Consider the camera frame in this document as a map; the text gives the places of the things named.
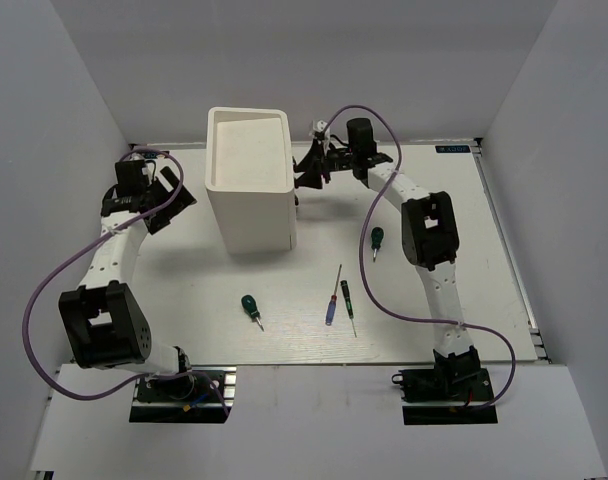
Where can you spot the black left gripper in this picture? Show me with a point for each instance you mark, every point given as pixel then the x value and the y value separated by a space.
pixel 183 200

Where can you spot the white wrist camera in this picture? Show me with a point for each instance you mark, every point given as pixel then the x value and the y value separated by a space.
pixel 320 132
pixel 148 161

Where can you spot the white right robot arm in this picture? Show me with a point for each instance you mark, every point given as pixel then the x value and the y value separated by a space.
pixel 429 238

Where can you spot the green black precision screwdriver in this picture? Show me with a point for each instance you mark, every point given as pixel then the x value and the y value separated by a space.
pixel 348 303

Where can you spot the white drawer cabinet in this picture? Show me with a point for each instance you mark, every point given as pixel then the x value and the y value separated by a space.
pixel 249 179

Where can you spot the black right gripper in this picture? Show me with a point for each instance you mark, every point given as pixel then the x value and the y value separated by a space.
pixel 315 165

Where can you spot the green stubby screwdriver orange cap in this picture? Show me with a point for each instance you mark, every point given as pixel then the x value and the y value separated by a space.
pixel 376 238

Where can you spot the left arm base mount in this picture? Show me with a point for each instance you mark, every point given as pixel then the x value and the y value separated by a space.
pixel 202 398

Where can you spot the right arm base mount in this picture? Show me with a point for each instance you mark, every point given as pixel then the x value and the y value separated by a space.
pixel 428 401

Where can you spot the blue red handled screwdriver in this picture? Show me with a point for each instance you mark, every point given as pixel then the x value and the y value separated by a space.
pixel 331 308

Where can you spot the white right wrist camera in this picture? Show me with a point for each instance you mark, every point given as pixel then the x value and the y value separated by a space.
pixel 320 132

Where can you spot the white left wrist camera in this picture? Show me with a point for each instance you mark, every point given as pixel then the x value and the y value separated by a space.
pixel 148 161

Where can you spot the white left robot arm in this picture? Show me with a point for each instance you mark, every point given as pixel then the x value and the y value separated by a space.
pixel 104 323

